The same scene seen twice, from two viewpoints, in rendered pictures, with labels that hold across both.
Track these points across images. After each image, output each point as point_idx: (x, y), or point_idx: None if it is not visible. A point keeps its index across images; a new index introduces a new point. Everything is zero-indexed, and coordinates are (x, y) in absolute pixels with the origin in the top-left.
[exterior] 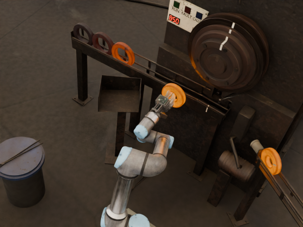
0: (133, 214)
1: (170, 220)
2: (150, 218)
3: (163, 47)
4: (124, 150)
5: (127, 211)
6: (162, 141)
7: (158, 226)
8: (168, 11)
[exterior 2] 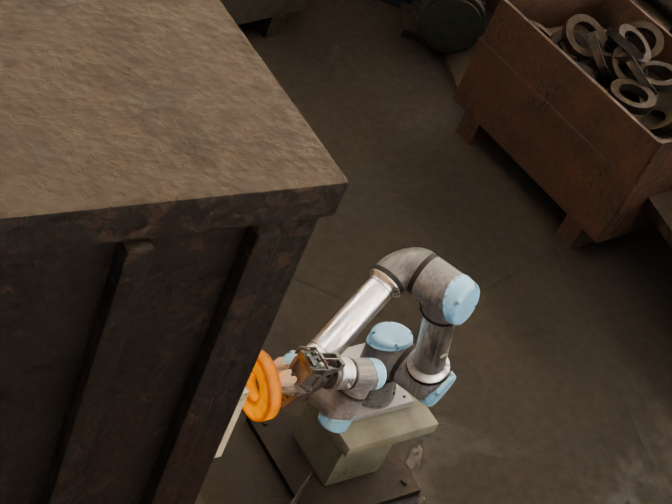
0: (345, 433)
1: (209, 475)
2: (250, 503)
3: (200, 502)
4: (467, 283)
5: (354, 444)
6: (331, 336)
7: (243, 481)
8: (231, 431)
